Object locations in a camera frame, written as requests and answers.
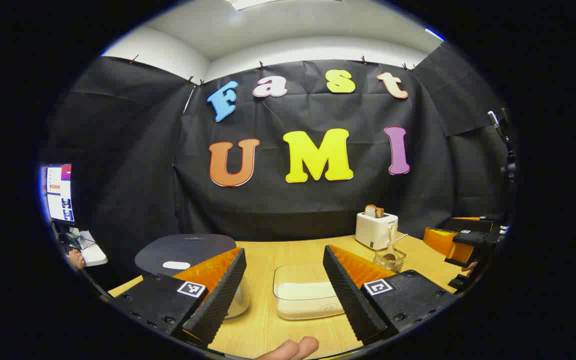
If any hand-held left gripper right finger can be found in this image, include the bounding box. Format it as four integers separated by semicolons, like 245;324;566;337
322;244;459;346

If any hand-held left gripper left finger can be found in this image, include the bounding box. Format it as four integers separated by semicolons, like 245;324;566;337
110;246;248;348

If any wooden spoon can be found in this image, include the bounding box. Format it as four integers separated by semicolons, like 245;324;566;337
383;223;400;264

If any wire chopstick holder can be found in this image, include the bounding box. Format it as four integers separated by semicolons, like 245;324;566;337
373;247;407;274

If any black silver rice cooker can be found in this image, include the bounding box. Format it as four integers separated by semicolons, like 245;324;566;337
134;233;251;320

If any clear plastic container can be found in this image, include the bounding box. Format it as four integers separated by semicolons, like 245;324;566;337
273;262;347;321

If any white toaster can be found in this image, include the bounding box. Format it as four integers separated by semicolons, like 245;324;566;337
355;211;399;251

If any black tripod stand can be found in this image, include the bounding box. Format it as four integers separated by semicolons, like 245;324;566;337
487;107;518;221

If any black backdrop cloth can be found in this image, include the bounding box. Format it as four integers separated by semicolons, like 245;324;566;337
43;42;516;291

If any white side table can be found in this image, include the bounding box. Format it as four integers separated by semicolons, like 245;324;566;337
55;227;109;267

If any computer monitor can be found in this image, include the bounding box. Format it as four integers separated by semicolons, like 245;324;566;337
43;164;75;224

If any ceiling light panel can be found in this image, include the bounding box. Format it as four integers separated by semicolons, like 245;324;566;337
225;0;341;12

